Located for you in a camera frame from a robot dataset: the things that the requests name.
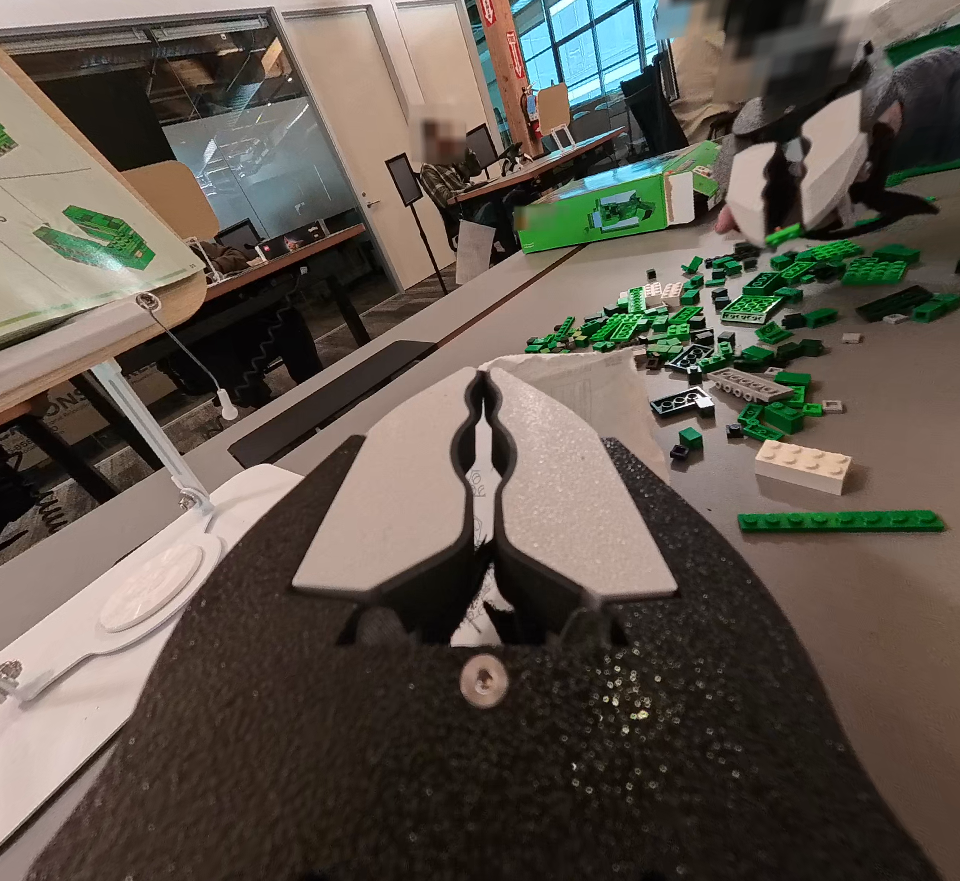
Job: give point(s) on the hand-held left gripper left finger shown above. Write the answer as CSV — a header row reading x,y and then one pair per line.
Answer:
x,y
397,498

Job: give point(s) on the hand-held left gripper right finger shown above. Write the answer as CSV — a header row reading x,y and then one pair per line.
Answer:
x,y
577,506

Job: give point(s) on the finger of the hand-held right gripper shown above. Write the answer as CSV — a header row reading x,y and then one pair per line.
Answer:
x,y
754,183
832,153

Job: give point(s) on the green narrow plate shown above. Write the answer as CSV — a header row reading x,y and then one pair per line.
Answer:
x,y
784,236

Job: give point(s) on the torn white paper bag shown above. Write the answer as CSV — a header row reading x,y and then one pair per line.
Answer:
x,y
592,401

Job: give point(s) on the scatter of small green bricks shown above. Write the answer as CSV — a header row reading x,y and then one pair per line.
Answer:
x,y
622,330

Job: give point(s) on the person's right forearm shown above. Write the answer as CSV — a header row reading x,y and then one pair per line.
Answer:
x,y
930,93

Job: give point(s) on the person's right hand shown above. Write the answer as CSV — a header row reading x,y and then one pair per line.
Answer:
x,y
727,221

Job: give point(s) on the black office chair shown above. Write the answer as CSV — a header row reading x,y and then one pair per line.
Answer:
x,y
649,108

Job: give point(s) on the large green studded plate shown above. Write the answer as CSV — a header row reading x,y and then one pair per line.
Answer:
x,y
874,271

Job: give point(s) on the green wide plate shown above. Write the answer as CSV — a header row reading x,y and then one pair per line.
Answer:
x,y
751,309

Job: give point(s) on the small white brick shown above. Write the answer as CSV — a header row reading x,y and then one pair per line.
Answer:
x,y
664,291

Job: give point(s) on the dark plate brick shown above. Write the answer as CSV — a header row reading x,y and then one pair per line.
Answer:
x,y
688,357
681,402

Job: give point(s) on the dark green flat tile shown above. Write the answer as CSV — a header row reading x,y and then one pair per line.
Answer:
x,y
896,303

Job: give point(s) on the green toy box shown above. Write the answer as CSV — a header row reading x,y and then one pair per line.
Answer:
x,y
592,213

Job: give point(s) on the light grey long plate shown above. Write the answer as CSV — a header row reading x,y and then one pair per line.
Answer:
x,y
750,384

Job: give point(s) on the wooden office table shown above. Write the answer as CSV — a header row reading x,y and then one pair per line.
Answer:
x,y
547,161
300,247

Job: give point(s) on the large window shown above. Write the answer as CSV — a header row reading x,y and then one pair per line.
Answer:
x,y
592,18

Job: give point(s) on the green two-stud brick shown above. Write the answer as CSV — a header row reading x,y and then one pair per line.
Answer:
x,y
784,417

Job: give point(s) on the white eight-stud brick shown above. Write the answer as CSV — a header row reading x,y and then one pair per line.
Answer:
x,y
802,467

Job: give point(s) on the red fire extinguisher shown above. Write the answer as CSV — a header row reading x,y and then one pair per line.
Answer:
x,y
532,112

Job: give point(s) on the white paper sheet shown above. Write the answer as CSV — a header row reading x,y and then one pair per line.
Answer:
x,y
474,251

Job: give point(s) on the white wooden book stand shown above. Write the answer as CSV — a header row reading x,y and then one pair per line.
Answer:
x,y
150,581

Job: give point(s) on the long green plate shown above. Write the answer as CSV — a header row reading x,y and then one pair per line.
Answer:
x,y
840,522

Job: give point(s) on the black monitor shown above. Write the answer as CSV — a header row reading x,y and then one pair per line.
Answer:
x,y
236,236
481,146

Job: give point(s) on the wooden pillar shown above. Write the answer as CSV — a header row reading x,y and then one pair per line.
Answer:
x,y
495,56

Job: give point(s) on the black sign stand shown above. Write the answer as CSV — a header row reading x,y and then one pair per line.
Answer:
x,y
403,180

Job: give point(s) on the white door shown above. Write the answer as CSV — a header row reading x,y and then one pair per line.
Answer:
x,y
337,131
439,56

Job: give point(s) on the tan rounded divider panel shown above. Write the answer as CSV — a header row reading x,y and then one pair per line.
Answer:
x,y
169,198

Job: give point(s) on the building instruction booklet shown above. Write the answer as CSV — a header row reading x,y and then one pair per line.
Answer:
x,y
67,221

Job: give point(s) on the white picture frame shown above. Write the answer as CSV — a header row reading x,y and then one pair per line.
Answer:
x,y
562,137

